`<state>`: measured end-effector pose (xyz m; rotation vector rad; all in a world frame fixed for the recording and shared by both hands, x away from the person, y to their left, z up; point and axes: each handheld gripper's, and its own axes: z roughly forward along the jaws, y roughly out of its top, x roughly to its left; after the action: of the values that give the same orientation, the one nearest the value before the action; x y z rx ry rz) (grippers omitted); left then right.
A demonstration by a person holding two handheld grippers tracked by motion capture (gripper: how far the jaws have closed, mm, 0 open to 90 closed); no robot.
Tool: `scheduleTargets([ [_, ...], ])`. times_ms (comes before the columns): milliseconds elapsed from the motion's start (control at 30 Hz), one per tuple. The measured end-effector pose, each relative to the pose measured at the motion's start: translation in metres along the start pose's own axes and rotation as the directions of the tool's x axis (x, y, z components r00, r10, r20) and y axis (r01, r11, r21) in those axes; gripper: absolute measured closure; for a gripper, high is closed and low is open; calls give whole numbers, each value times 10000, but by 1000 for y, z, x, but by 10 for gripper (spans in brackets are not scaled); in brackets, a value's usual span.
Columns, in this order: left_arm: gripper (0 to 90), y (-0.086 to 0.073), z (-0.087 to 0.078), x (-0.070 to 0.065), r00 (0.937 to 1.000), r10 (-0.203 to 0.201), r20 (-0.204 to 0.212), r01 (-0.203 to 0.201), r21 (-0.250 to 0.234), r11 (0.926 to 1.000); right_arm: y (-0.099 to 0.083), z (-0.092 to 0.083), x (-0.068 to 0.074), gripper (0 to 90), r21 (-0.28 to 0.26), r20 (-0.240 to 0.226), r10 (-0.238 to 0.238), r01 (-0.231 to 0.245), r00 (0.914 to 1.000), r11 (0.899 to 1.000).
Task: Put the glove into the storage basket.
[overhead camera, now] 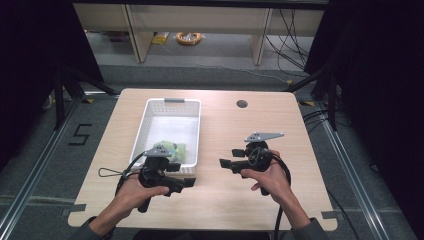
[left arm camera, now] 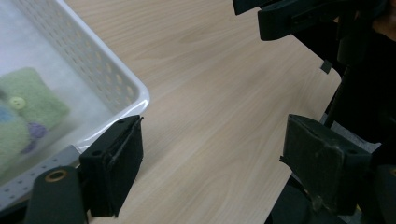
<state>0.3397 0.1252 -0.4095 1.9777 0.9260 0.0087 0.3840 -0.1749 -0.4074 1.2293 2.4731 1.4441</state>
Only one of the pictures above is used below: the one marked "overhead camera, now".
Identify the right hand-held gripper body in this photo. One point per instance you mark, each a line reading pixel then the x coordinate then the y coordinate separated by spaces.
pixel 256 160

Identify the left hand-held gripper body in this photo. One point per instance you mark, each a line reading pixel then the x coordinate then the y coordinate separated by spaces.
pixel 155 171

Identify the light green fuzzy sock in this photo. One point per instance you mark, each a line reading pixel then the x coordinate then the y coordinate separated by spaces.
pixel 181 156
pixel 165 144

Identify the white perforated plastic basket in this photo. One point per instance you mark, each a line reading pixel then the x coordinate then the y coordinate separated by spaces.
pixel 173 126

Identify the person's right hand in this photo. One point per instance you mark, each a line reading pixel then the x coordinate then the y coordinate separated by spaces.
pixel 275 181

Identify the person's left hand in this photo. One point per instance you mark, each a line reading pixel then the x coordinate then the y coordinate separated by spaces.
pixel 136 193

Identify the black metal stand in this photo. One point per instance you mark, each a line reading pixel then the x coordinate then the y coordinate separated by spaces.
pixel 331 100
pixel 59 100

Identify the yellow packet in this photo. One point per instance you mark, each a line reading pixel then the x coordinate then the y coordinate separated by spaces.
pixel 160 39

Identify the light wooden shelf unit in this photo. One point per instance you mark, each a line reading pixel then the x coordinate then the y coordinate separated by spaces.
pixel 200 20

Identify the black curtain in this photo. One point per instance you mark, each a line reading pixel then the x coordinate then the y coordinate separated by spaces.
pixel 380 83
pixel 30 66

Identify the aluminium floor rail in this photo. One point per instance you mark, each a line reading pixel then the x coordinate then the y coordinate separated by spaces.
pixel 33 173
pixel 353 180

